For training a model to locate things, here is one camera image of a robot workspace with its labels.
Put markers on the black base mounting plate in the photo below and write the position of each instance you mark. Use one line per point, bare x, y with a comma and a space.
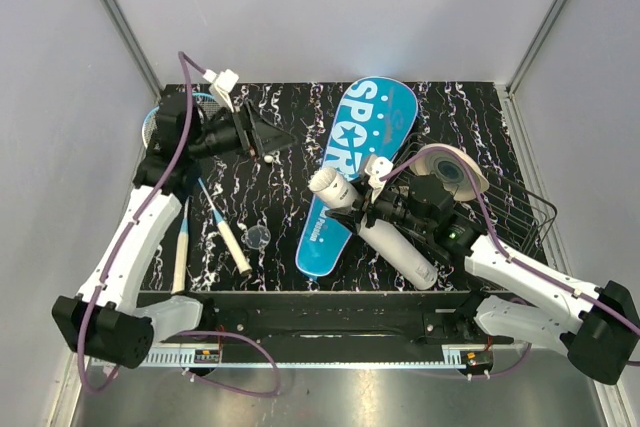
340, 327

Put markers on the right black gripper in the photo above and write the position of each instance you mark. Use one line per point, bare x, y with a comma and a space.
352, 219

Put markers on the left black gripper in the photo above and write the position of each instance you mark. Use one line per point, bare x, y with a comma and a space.
259, 136

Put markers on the clear plastic tube lid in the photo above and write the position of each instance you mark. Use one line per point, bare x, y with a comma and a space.
257, 237

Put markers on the blue badminton racket front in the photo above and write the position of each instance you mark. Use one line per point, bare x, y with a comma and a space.
225, 232

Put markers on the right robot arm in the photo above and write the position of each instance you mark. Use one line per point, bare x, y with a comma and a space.
595, 327

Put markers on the black wire dish rack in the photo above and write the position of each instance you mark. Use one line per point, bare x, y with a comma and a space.
521, 219

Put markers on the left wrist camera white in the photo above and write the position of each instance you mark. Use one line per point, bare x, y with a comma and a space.
221, 85

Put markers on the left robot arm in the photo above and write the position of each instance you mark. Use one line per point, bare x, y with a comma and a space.
102, 320

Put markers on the blue racket cover bag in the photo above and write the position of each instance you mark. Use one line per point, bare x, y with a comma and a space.
374, 116

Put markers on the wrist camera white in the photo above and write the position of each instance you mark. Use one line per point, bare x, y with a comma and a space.
374, 168
221, 85

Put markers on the white shuttlecock tube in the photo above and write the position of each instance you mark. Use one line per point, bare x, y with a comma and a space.
333, 188

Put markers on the white shuttlecock of pair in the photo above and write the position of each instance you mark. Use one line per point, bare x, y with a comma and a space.
269, 158

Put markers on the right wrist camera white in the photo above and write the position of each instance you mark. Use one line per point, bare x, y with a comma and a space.
374, 168

